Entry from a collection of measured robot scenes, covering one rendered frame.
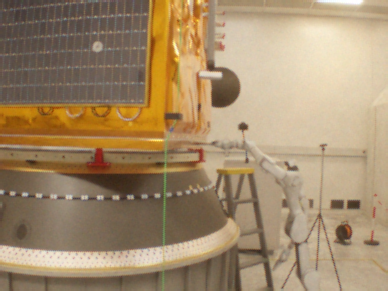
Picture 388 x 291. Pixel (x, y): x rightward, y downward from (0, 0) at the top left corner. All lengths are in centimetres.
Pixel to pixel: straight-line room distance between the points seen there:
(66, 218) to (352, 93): 923
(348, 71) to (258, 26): 268
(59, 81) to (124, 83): 33
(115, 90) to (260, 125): 835
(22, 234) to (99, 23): 110
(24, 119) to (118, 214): 68
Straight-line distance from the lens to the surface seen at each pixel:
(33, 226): 201
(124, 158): 205
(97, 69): 180
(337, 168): 1030
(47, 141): 193
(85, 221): 196
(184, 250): 209
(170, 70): 178
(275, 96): 1003
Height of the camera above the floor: 180
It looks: 1 degrees down
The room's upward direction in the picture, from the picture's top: 2 degrees clockwise
